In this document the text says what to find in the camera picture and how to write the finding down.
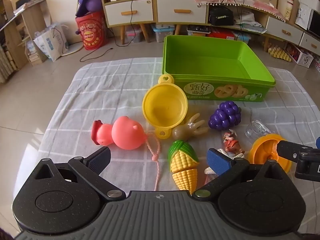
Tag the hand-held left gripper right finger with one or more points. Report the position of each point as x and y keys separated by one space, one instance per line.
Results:
x=218 y=162

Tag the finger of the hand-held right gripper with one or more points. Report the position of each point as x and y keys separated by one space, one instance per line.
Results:
x=318 y=141
x=288 y=150

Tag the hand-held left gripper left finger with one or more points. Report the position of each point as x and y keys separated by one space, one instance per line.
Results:
x=100 y=160

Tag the orange plastic disc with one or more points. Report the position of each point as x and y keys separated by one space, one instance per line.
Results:
x=262 y=152

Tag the pink pig toy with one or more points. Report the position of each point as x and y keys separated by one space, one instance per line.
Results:
x=122 y=135

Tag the toy corn cob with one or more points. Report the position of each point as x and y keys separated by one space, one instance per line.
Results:
x=183 y=162

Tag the clear plastic cup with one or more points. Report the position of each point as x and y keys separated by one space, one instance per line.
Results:
x=257 y=131

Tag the green plastic box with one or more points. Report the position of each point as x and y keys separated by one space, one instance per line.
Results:
x=212 y=62

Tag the small brown figurine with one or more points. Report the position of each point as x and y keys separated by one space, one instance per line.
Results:
x=231 y=142

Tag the purple toy grapes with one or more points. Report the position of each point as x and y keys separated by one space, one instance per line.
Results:
x=223 y=117

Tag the brown rabbit toy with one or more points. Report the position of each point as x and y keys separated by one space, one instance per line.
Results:
x=180 y=132

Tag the grey checked cloth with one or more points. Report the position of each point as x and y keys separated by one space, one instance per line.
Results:
x=112 y=87

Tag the yellow toy pot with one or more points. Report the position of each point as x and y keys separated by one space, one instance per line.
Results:
x=162 y=107

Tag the red and white box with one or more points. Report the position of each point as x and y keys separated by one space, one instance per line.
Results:
x=301 y=56

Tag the yellow egg carton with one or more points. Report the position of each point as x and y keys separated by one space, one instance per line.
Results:
x=278 y=53

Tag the red cardboard box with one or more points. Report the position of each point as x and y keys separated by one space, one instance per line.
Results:
x=221 y=34

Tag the white paper bag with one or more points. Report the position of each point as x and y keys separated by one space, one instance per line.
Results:
x=51 y=42

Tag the red printed bucket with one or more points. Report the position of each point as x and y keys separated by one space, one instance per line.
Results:
x=91 y=32

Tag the clear storage bin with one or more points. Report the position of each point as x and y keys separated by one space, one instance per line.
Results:
x=133 y=33

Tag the stack of white papers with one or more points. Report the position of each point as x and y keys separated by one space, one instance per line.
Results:
x=250 y=22

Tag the clear bin with blue lid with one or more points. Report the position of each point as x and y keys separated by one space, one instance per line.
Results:
x=162 y=33

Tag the black bag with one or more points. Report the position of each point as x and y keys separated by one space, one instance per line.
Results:
x=220 y=16

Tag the wooden cabinet with white drawers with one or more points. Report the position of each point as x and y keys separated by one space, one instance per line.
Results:
x=130 y=11

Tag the pink lace cloth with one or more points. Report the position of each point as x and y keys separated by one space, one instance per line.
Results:
x=250 y=2

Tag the purple plush toy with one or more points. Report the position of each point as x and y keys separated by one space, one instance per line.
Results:
x=92 y=2

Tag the wooden shelf desk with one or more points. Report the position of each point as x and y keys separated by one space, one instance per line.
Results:
x=27 y=17

